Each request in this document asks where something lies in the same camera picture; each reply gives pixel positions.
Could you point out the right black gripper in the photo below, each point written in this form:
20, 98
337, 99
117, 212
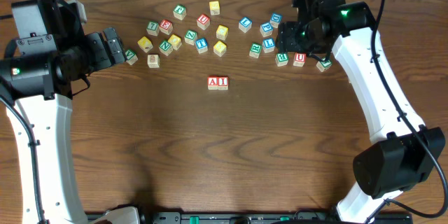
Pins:
287, 40

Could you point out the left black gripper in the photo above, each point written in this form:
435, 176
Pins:
101, 59

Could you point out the red I block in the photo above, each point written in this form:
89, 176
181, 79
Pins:
223, 83

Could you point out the red A block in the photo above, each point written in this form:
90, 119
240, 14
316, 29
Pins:
212, 82

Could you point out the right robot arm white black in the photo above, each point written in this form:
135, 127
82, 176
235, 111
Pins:
403, 151

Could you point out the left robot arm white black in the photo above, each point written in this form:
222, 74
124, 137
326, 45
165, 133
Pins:
36, 90

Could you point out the red U block lower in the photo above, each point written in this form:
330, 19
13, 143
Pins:
299, 59

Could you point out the red u block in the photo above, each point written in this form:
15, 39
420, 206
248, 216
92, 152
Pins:
299, 59
203, 21

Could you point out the green V block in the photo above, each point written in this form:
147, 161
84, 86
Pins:
131, 56

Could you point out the green J block right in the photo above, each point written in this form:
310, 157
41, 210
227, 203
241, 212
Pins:
323, 65

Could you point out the green j block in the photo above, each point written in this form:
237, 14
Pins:
180, 12
323, 65

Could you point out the green B block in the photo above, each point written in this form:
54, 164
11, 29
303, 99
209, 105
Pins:
281, 59

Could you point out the blue D block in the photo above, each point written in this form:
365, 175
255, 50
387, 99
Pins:
275, 20

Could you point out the yellow block left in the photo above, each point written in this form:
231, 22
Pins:
145, 44

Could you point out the blue L block lower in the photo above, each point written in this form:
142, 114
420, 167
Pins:
268, 45

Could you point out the blue l block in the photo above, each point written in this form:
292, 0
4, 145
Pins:
268, 45
245, 24

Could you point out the blue P block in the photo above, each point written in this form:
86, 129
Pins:
266, 29

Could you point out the plain wooden picture block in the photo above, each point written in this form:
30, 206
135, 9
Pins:
153, 61

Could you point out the green R block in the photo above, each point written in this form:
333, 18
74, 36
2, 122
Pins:
255, 50

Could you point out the green N block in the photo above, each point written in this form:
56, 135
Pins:
166, 48

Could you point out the red E block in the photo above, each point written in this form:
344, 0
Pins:
166, 27

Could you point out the blue L block upper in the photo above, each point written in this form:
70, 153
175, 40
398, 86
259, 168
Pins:
245, 24

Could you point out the yellow block beside N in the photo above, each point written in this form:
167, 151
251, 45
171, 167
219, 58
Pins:
175, 41

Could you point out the green Z block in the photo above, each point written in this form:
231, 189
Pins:
190, 37

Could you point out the yellow block middle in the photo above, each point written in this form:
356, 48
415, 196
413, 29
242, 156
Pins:
222, 32

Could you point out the yellow block lower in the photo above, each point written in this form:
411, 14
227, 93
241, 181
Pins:
220, 48

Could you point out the blue T block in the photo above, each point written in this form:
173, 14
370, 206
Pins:
201, 45

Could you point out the yellow block top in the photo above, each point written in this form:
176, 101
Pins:
214, 7

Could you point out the red U block upper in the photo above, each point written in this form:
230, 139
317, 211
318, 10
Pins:
203, 21

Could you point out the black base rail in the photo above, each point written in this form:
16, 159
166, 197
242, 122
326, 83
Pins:
231, 218

